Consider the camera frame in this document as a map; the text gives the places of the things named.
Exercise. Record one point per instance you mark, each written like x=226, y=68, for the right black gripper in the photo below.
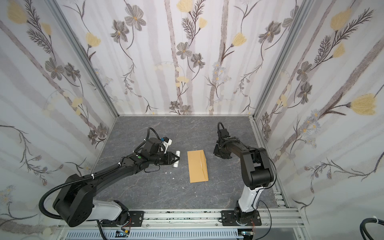
x=222, y=147

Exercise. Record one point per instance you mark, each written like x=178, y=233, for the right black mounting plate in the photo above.
x=237, y=218

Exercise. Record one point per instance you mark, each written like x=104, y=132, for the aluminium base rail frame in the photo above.
x=277, y=224

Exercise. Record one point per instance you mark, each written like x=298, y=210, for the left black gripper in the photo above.
x=167, y=157

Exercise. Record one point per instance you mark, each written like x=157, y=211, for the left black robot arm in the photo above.
x=75, y=202

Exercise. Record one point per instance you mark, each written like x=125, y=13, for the white perforated cable duct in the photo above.
x=180, y=234

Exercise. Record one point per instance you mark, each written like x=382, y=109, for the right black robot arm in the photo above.
x=257, y=174

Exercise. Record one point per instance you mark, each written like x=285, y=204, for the black mounting plate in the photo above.
x=135, y=218
x=237, y=218

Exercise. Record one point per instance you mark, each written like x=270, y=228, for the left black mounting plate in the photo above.
x=135, y=218

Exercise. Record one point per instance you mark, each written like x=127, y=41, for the brown kraft envelope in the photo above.
x=197, y=163

